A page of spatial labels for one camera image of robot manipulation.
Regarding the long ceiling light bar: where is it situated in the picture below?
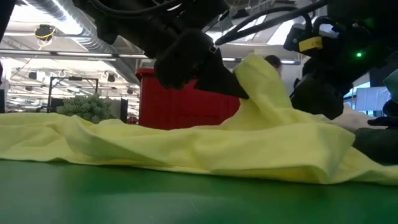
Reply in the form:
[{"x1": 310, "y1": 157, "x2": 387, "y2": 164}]
[{"x1": 0, "y1": 49, "x2": 301, "y2": 65}]

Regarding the black partition panel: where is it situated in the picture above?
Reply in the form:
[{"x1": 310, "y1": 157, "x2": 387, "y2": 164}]
[{"x1": 119, "y1": 98, "x2": 129, "y2": 124}]

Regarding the green table mat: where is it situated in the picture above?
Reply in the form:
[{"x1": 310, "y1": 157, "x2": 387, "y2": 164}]
[{"x1": 0, "y1": 158, "x2": 398, "y2": 224}]

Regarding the white tilted panel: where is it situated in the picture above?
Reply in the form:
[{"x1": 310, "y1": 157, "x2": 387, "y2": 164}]
[{"x1": 354, "y1": 86, "x2": 392, "y2": 112}]

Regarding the cream white garment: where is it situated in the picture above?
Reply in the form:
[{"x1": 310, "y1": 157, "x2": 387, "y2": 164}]
[{"x1": 323, "y1": 103, "x2": 376, "y2": 133}]

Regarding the person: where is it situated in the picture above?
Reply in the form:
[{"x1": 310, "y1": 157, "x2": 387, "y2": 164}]
[{"x1": 263, "y1": 54, "x2": 284, "y2": 79}]

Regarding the yellow garment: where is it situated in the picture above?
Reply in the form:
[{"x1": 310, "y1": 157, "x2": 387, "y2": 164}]
[{"x1": 0, "y1": 53, "x2": 398, "y2": 187}]

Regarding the dark green polo shirt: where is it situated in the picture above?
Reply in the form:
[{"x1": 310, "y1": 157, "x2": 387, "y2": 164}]
[{"x1": 352, "y1": 126, "x2": 398, "y2": 166}]

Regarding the round silver air duct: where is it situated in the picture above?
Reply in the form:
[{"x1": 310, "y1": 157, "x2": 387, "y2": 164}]
[{"x1": 24, "y1": 0, "x2": 147, "y2": 85}]

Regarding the black metal rack frame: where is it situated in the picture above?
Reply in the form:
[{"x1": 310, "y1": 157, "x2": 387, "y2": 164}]
[{"x1": 45, "y1": 76, "x2": 100, "y2": 113}]

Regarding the dark grey garment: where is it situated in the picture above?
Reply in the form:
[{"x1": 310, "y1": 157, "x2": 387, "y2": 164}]
[{"x1": 366, "y1": 99, "x2": 398, "y2": 128}]

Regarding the black camera cable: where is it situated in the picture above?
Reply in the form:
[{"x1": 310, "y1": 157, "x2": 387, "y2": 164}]
[{"x1": 214, "y1": 0, "x2": 329, "y2": 46}]

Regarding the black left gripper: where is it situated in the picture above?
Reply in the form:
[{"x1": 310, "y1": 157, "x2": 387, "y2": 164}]
[{"x1": 153, "y1": 27, "x2": 250, "y2": 100}]

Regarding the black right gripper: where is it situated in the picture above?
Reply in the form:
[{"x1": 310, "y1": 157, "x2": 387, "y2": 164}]
[{"x1": 283, "y1": 15, "x2": 398, "y2": 121}]

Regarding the black ceiling cable reel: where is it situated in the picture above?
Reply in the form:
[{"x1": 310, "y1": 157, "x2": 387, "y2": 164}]
[{"x1": 33, "y1": 24, "x2": 57, "y2": 42}]

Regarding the red plastic laundry bin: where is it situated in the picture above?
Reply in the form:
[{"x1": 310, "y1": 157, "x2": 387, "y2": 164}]
[{"x1": 135, "y1": 67, "x2": 242, "y2": 131}]

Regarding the pale green spiky plant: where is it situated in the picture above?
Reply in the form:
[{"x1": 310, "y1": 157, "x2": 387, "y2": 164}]
[{"x1": 55, "y1": 93, "x2": 116, "y2": 124}]

